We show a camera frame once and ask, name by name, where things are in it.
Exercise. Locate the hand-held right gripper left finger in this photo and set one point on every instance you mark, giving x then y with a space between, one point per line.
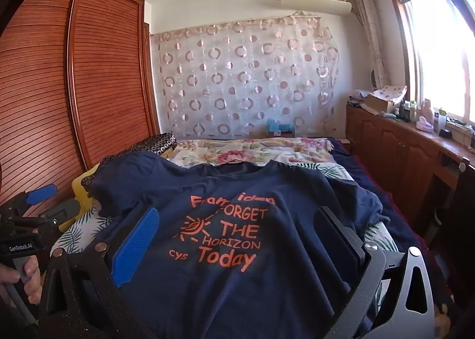
135 246

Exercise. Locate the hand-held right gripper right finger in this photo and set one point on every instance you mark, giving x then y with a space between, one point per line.
334 244

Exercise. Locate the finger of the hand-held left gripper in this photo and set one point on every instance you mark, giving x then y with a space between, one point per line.
40 192
66 211

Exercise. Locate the navy printed t-shirt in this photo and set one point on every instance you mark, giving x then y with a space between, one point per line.
222 287

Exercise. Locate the person's left hand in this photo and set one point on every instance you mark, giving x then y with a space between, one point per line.
32 276

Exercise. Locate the yellow plush toy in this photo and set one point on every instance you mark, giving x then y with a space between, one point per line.
79 190

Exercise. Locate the green leaf print sheet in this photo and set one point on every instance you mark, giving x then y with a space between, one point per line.
85 229

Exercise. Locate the navy blanket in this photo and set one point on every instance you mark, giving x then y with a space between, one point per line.
371 179

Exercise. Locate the long wooden sideboard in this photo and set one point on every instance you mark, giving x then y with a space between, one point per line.
393 146

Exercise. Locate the brown slatted wooden wardrobe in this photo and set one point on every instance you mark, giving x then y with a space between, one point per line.
92 82

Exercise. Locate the floral blanket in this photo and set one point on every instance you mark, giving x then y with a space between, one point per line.
252 151

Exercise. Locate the blue toy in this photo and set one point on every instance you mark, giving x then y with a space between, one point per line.
278 127

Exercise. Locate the black chair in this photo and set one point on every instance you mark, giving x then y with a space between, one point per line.
460 198

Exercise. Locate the cardboard box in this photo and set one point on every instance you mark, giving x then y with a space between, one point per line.
378 105

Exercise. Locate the pink plastic container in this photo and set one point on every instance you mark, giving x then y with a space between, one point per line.
424 126

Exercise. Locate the small black box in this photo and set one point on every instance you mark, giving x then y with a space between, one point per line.
446 134

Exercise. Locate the pink dotted cloth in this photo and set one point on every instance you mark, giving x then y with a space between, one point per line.
389 93

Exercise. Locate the pink bottle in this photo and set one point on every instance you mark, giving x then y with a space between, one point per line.
426 110

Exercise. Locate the white bottle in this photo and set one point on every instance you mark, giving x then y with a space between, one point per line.
442 120

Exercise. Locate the circle-patterned sheer curtain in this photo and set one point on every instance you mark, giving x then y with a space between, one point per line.
245 79

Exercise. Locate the white window curtain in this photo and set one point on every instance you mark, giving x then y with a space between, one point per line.
371 34

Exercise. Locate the wooden framed window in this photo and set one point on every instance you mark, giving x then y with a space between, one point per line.
438 56

